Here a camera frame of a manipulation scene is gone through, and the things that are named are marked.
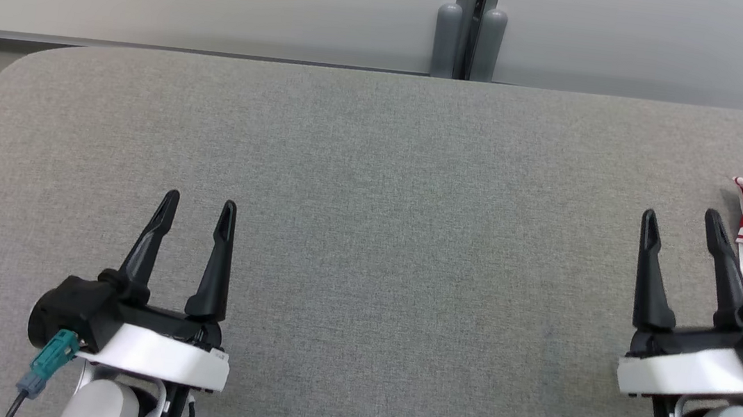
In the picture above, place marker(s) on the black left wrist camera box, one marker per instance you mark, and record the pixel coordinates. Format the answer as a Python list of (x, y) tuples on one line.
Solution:
[(76, 311)]

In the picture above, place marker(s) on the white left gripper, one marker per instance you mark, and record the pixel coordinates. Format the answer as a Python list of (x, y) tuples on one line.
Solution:
[(166, 356)]

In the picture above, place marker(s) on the grey partition base rail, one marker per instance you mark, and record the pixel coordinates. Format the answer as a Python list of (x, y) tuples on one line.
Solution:
[(152, 48)]

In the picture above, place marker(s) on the grey cylindrical post foot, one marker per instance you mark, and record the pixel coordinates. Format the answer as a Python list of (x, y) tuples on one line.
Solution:
[(447, 39), (490, 44)]

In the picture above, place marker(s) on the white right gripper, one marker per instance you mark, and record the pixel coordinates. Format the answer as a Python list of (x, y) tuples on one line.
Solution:
[(688, 374)]

